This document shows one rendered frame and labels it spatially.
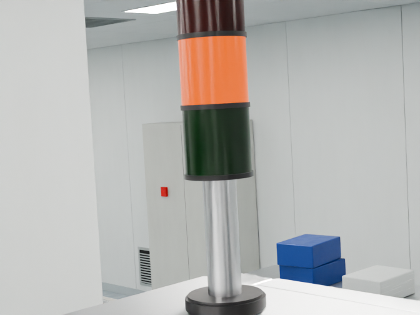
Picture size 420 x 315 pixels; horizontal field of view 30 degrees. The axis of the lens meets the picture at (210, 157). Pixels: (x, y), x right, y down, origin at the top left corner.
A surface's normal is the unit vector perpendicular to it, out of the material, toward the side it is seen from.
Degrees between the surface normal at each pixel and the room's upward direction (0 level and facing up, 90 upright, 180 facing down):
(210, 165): 90
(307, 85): 90
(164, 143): 90
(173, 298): 0
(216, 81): 90
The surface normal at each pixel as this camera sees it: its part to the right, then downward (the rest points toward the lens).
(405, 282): 0.70, 0.01
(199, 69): -0.38, 0.09
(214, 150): -0.08, 0.07
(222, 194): 0.13, 0.07
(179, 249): -0.71, 0.09
